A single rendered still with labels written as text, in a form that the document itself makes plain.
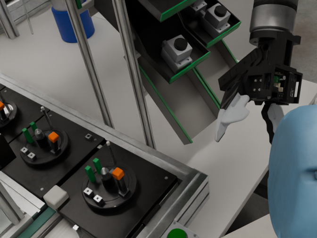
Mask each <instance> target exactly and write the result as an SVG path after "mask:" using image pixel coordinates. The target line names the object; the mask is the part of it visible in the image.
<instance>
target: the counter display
mask: <svg viewBox="0 0 317 238"><path fill-rule="evenodd" d="M15 158H16V155H15V154H14V152H13V150H12V149H11V147H10V146H9V144H8V142H7V141H6V139H5V137H4V136H3V134H0V166H1V167H2V168H1V169H0V171H1V170H2V169H3V168H5V167H6V166H7V165H8V164H9V163H11V162H12V161H13V160H14V159H15Z"/></svg>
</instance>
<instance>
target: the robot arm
mask: <svg viewBox="0 0 317 238"><path fill-rule="evenodd" d="M297 7H298V0H254V4H253V10H252V15H251V21H250V39H249V43H250V44H252V45H254V46H257V47H258V48H255V49H254V50H252V51H251V52H250V53H249V54H248V55H246V56H245V57H244V58H243V59H242V60H240V61H239V62H238V63H237V64H236V65H234V66H233V67H232V68H231V69H230V70H228V71H227V72H226V73H225V74H223V75H222V76H221V77H220V78H219V79H218V83H219V88H220V90H221V91H225V93H224V96H223V99H222V101H221V104H220V111H219V114H218V117H217V125H216V132H215V141H216V142H219V141H220V139H221V138H222V137H223V135H224V134H225V131H226V129H227V126H228V125H230V124H231V123H235V122H238V121H242V120H244V119H245V118H246V117H247V116H248V114H249V112H250V111H249V110H248V109H247V108H245V106H246V104H247V103H248V102H250V101H254V103H255V105H262V103H263V102H264V103H265V104H264V107H263V109H262V111H261V115H262V118H263V119H264V121H265V122H266V125H267V132H268V134H269V142H270V144H271V150H270V155H269V163H268V169H269V177H268V179H267V194H268V207H269V213H270V219H271V222H272V226H273V229H274V232H275V234H276V235H277V237H278V238H317V104H314V105H303V106H299V107H298V108H296V109H293V110H291V111H289V112H288V113H287V114H285V115H284V112H283V109H282V107H281V105H289V104H290V103H292V104H299V99H300V90H301V83H302V76H303V74H302V73H300V72H297V69H295V68H292V67H290V65H291V58H292V49H293V45H300V41H301V36H299V35H295V36H294V35H293V32H294V26H295V19H296V13H297ZM296 82H299V85H298V91H297V97H294V95H295V88H296Z"/></svg>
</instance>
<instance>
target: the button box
mask: <svg viewBox="0 0 317 238"><path fill-rule="evenodd" d="M173 229H182V230H183V231H184V232H185V234H186V238H199V235H198V234H196V233H194V232H193V231H191V230H189V229H188V228H186V227H185V226H183V225H181V224H180V223H178V222H176V221H173V222H172V223H171V225H170V226H169V227H168V229H167V230H166V231H165V232H164V234H163V235H162V236H161V238H168V234H169V232H170V231H171V230H173Z"/></svg>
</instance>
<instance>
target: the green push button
mask: <svg viewBox="0 0 317 238"><path fill-rule="evenodd" d="M168 238H186V234H185V232H184V231H183V230H182V229H173V230H171V231H170V232H169V234H168Z"/></svg>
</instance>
